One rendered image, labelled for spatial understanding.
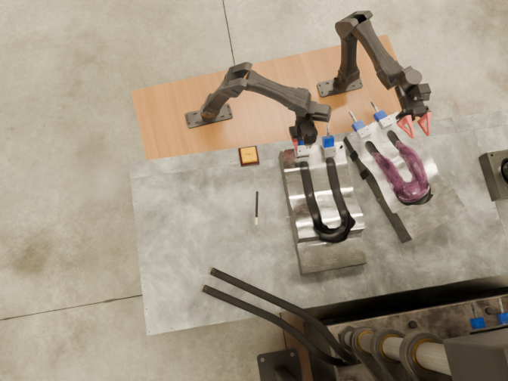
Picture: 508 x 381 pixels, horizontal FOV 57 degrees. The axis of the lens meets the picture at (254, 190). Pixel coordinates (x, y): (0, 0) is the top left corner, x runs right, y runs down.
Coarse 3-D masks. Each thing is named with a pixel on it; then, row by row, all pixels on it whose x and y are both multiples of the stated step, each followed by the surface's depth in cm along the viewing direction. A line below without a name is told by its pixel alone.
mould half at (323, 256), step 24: (336, 144) 191; (288, 168) 188; (312, 168) 188; (336, 168) 189; (288, 192) 186; (336, 216) 179; (360, 216) 179; (312, 240) 183; (360, 240) 184; (312, 264) 181; (336, 264) 182; (360, 264) 182
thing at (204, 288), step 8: (200, 288) 180; (208, 288) 180; (216, 296) 179; (224, 296) 178; (232, 296) 178; (232, 304) 177; (240, 304) 176; (248, 304) 176; (256, 312) 175; (264, 312) 175
